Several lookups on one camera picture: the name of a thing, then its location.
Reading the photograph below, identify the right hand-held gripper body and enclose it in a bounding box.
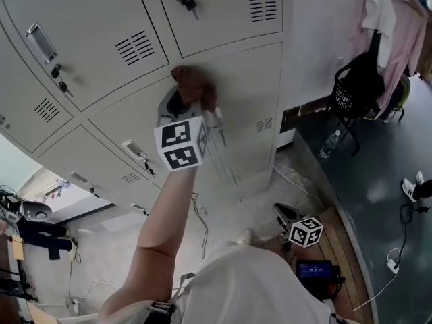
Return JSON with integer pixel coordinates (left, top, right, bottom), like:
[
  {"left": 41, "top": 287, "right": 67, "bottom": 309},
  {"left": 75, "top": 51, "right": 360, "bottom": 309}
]
[{"left": 272, "top": 202, "right": 324, "bottom": 249}]

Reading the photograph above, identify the person's white shirt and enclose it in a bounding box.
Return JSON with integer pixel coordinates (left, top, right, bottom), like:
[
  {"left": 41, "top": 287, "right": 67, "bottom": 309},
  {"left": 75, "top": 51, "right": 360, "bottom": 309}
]
[{"left": 97, "top": 242, "right": 338, "bottom": 324}]

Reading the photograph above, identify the brown cardboard piece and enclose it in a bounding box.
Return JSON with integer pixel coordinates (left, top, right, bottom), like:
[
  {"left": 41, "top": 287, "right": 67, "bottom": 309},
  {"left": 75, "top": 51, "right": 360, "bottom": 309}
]
[{"left": 11, "top": 236, "right": 26, "bottom": 261}]

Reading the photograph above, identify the brown wiping cloth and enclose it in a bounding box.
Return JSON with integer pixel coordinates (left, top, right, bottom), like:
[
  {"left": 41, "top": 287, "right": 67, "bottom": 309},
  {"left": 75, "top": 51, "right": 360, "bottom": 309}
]
[{"left": 170, "top": 65, "right": 219, "bottom": 113}]

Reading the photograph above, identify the person's left forearm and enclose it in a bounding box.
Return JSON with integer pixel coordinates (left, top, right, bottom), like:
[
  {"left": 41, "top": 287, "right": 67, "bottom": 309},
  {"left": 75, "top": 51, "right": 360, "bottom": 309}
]
[{"left": 136, "top": 165, "right": 198, "bottom": 259}]

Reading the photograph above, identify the grey oval device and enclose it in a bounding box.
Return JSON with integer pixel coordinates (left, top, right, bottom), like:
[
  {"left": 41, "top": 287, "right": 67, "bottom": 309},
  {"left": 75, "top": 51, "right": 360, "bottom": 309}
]
[{"left": 20, "top": 200, "right": 53, "bottom": 222}]

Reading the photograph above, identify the black printed bag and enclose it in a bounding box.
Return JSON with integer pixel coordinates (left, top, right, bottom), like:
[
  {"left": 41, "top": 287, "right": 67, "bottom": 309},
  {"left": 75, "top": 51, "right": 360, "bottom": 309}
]
[{"left": 332, "top": 51, "right": 386, "bottom": 119}]

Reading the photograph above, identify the grey metal locker cabinet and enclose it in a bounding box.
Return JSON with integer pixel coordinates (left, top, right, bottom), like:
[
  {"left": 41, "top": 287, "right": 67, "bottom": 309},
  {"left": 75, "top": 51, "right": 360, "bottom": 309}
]
[{"left": 0, "top": 0, "right": 293, "bottom": 216}]

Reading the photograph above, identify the white hanging garment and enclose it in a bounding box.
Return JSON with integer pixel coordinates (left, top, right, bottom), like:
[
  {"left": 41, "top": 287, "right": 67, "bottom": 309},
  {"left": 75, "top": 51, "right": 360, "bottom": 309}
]
[{"left": 361, "top": 0, "right": 397, "bottom": 69}]

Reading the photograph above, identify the black screen device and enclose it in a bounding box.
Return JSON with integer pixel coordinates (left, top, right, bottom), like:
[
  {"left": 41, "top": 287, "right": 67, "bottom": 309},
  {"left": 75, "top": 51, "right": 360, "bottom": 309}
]
[{"left": 295, "top": 259, "right": 342, "bottom": 300}]

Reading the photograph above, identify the pink hanging garment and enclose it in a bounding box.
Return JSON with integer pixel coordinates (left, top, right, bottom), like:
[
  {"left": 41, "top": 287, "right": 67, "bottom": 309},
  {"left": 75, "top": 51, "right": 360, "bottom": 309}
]
[{"left": 347, "top": 0, "right": 428, "bottom": 121}]

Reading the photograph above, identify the green backpack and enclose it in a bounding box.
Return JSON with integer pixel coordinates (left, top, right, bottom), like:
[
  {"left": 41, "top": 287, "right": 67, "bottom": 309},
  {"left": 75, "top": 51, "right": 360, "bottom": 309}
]
[{"left": 384, "top": 74, "right": 412, "bottom": 123}]

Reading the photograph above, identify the white cable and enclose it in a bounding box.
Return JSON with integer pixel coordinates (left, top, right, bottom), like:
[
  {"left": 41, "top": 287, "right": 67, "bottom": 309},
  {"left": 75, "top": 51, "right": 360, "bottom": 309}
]
[
  {"left": 272, "top": 165, "right": 325, "bottom": 213},
  {"left": 352, "top": 271, "right": 396, "bottom": 313},
  {"left": 69, "top": 277, "right": 119, "bottom": 314}
]

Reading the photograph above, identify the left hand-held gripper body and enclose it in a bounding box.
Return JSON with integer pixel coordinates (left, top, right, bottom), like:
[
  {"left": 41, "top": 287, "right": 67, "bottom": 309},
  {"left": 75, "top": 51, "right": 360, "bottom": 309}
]
[{"left": 153, "top": 113, "right": 212, "bottom": 173}]

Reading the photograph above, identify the wooden slat board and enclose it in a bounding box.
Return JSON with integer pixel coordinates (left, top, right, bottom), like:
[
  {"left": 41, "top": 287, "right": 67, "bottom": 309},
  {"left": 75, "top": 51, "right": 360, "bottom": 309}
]
[{"left": 263, "top": 206, "right": 372, "bottom": 324}]

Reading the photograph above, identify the person's white shoe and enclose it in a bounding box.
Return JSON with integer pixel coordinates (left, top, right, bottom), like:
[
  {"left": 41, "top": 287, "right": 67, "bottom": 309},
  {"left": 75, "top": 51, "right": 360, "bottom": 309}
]
[{"left": 238, "top": 228, "right": 254, "bottom": 246}]

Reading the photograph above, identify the black cable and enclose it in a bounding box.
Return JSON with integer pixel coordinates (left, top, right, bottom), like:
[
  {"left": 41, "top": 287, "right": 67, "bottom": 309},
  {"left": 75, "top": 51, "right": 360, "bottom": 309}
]
[{"left": 399, "top": 202, "right": 431, "bottom": 260}]

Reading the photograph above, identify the clear water bottle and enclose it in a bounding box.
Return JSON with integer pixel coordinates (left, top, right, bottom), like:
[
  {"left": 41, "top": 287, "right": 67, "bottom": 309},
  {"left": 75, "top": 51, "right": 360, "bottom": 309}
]
[{"left": 319, "top": 129, "right": 342, "bottom": 160}]

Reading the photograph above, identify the black metal chair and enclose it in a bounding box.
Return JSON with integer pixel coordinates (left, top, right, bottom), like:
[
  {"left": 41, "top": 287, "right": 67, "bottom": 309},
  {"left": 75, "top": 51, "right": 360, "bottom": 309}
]
[{"left": 325, "top": 59, "right": 379, "bottom": 157}]

